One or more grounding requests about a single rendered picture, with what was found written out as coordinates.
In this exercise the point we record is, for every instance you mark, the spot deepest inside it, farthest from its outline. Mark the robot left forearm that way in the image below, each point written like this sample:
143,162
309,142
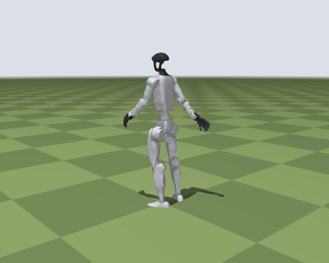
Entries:
138,108

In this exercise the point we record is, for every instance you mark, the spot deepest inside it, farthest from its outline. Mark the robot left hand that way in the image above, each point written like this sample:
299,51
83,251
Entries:
126,119

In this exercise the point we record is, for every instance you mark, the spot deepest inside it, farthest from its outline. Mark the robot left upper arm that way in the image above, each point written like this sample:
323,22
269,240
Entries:
151,84

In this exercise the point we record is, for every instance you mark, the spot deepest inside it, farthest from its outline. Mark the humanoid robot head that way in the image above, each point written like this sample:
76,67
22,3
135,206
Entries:
160,57

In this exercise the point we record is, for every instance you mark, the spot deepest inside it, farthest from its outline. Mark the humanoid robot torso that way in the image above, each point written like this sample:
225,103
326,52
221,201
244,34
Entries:
163,98

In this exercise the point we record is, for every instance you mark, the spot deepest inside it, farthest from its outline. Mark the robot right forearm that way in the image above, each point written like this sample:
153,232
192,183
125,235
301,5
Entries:
188,109

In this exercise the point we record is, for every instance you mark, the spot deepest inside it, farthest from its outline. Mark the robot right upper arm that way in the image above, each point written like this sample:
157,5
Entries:
177,90

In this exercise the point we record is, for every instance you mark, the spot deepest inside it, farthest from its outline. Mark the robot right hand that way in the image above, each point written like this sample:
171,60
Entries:
202,122

